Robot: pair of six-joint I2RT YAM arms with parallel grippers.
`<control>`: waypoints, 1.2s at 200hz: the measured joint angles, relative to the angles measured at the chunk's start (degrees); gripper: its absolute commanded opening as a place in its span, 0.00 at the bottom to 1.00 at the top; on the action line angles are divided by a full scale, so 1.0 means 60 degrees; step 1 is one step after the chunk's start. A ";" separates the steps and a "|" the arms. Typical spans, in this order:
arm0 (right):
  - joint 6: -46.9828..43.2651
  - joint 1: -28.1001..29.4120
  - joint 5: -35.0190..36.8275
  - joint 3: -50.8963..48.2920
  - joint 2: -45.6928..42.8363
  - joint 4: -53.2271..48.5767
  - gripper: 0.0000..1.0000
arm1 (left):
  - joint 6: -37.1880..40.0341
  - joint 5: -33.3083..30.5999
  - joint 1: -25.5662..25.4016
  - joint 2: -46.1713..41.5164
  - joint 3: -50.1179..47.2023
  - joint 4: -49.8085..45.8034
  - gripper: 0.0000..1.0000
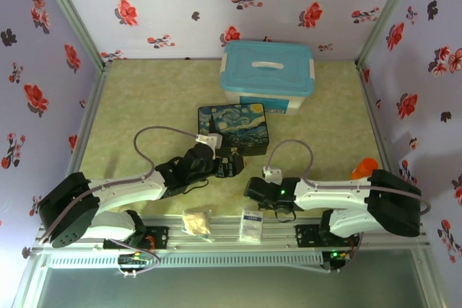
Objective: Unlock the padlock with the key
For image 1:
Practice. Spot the aluminium front rail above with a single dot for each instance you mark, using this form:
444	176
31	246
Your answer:
223	245

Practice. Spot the blue lid plastic storage box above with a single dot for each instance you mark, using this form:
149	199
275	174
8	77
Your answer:
267	66

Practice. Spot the orange cup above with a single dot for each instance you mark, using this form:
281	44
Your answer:
362	168

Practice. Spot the white paper packet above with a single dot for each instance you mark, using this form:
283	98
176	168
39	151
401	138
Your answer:
251	226

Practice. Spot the clear bag with tan contents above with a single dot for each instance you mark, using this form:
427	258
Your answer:
196	223

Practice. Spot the aluminium frame post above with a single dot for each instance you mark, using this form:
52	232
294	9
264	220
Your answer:
386	12
72	16

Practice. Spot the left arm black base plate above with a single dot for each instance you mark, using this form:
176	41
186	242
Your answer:
159	237

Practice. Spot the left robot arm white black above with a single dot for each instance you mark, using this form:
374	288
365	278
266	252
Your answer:
126	189

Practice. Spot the starry night tin box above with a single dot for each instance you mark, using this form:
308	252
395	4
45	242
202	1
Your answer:
234	124

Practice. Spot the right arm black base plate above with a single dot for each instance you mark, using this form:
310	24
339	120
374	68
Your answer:
307	236

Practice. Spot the small brass padlock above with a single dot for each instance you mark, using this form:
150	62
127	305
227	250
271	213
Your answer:
235	152

